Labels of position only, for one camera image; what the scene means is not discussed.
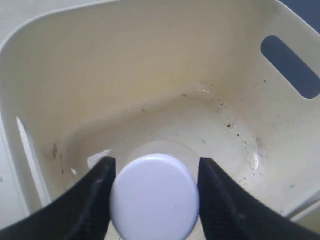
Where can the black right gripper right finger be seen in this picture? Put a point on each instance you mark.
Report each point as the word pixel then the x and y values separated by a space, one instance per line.
pixel 228 212

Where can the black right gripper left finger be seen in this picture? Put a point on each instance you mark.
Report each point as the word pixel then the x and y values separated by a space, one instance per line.
pixel 82 213

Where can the clear plastic bottle white cap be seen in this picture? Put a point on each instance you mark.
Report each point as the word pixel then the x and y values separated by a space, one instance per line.
pixel 155 196

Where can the cream plastic bin left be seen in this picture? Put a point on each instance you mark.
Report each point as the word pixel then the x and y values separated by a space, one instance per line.
pixel 237 81

